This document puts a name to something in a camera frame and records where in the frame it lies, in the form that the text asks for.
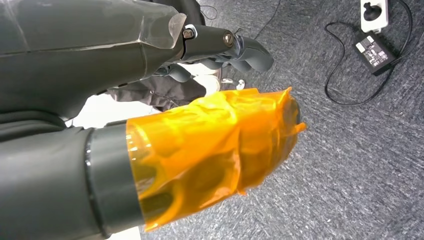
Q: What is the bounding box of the long black power cable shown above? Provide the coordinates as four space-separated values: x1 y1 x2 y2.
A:
323 0 414 108

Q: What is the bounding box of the black fabric object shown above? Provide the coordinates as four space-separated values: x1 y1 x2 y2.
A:
105 75 207 113

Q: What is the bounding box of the black power plug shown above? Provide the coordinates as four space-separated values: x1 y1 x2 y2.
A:
363 1 382 22

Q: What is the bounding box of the white power strip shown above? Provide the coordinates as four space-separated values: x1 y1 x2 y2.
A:
360 0 390 33

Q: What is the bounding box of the black power adapter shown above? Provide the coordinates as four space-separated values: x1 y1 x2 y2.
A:
354 31 397 76

